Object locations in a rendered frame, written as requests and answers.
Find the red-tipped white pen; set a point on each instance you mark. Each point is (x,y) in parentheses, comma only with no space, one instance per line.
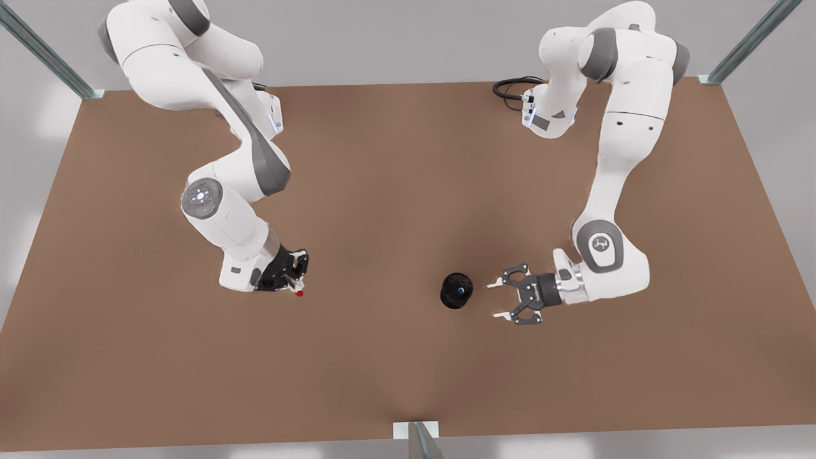
(298,291)

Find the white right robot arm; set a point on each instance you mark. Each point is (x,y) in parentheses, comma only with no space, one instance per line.
(223,166)

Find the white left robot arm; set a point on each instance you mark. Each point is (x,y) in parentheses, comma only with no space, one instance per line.
(615,159)

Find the black pen holder cup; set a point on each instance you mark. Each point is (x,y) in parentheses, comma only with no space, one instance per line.
(455,298)

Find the silver frame post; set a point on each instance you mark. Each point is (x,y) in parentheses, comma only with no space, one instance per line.
(749,41)
(421,440)
(48,54)

